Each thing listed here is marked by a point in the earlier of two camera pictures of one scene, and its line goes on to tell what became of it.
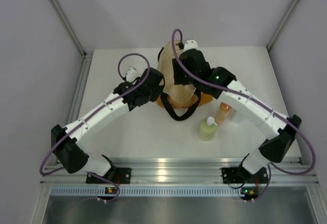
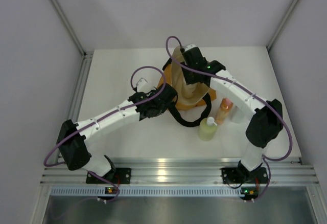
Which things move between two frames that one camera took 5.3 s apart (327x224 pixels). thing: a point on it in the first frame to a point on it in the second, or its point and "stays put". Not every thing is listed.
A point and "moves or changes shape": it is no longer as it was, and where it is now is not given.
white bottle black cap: [236, 116] stays put
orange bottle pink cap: [224, 109] stays put
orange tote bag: [179, 96] moves or changes shape
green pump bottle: [208, 129] stays put
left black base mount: [116, 175] stays put
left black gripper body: [154, 94] to [162, 110]
